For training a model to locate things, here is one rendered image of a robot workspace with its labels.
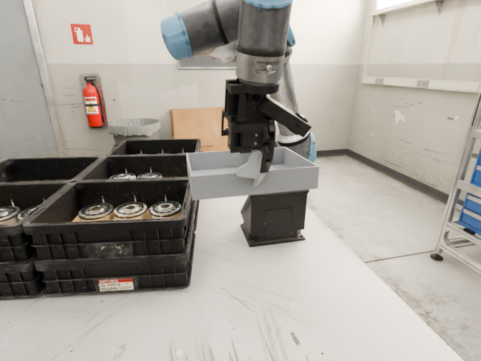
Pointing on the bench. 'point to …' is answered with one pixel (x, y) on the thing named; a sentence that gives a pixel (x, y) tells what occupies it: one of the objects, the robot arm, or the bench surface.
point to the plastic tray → (218, 172)
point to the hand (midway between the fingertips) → (258, 178)
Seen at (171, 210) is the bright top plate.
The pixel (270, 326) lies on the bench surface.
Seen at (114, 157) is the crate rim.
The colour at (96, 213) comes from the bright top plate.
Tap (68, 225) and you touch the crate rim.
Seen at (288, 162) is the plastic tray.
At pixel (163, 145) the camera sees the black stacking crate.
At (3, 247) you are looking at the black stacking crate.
